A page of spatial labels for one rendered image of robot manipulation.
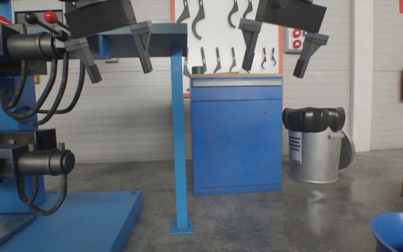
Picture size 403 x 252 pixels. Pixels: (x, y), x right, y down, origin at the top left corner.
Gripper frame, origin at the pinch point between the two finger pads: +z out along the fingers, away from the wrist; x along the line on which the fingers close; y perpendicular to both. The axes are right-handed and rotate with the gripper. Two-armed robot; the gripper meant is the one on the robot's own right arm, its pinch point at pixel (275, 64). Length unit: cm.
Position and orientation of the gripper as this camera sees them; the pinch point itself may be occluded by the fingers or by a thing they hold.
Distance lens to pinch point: 51.4
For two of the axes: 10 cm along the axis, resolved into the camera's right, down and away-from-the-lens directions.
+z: -1.5, 8.8, 4.6
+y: 1.2, 4.8, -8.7
